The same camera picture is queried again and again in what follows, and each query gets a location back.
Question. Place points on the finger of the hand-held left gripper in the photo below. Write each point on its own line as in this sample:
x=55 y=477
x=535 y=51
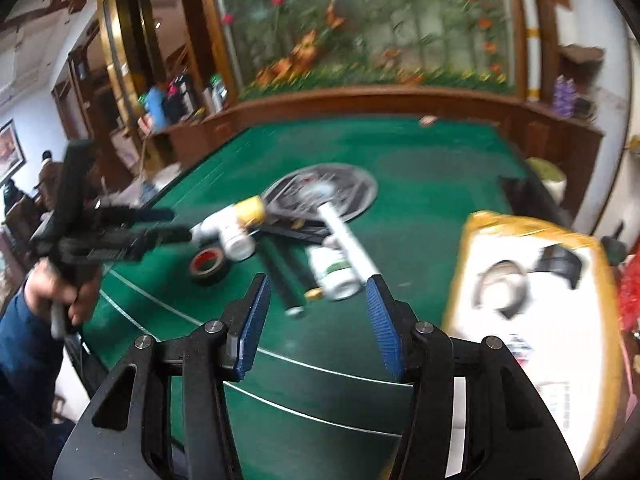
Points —
x=167 y=237
x=150 y=215

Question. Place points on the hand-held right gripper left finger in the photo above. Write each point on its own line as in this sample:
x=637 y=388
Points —
x=255 y=320

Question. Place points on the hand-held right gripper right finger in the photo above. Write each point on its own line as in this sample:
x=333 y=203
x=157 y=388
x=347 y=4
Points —
x=385 y=325

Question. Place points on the dark green tube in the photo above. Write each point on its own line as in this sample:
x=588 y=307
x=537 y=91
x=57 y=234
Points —
x=280 y=275

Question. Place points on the plain white bottle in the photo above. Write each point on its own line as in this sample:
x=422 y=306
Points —
x=217 y=222
x=238 y=246

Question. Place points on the black tape roll red core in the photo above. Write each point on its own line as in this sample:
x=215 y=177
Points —
x=220 y=276

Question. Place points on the white bottle green label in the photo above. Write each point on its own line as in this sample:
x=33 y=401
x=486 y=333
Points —
x=332 y=272

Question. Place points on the white plastic pipe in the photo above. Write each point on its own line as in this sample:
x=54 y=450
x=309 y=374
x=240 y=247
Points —
x=345 y=240

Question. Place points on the black board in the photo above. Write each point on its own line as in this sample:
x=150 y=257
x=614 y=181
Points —
x=295 y=232

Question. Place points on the cardboard box yellow tape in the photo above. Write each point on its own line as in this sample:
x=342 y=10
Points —
x=505 y=222

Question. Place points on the person's left forearm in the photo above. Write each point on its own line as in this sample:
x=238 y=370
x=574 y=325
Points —
x=20 y=355

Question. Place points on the person's left hand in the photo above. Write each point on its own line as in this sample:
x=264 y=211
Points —
x=42 y=285

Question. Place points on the wooden side cabinet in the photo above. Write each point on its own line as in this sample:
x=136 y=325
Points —
x=185 y=140

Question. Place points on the blue plastic container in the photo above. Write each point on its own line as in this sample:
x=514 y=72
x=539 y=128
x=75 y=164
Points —
x=155 y=104

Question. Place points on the silver metal cup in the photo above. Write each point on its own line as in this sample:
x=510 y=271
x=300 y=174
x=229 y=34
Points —
x=207 y=101

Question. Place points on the grey tape roll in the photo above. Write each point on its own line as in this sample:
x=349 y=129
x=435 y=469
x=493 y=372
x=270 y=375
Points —
x=517 y=300

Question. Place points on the round table control panel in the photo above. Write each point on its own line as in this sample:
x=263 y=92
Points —
x=350 y=185

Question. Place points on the black plastic object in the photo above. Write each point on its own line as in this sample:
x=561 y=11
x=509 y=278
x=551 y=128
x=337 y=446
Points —
x=562 y=262

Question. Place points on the small red white packet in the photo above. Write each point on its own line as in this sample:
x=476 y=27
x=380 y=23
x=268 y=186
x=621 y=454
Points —
x=428 y=120

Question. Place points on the pale green bucket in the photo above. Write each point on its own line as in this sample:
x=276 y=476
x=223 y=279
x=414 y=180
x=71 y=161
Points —
x=547 y=170

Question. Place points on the red tinsel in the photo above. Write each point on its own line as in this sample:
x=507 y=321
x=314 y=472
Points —
x=631 y=297

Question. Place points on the glass artificial flower display case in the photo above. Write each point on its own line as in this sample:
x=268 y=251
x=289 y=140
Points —
x=360 y=20

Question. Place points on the purple bottle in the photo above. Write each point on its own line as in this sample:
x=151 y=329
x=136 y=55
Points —
x=560 y=96
x=572 y=97

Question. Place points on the framed wall picture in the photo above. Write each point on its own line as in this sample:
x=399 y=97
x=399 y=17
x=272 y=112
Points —
x=10 y=149

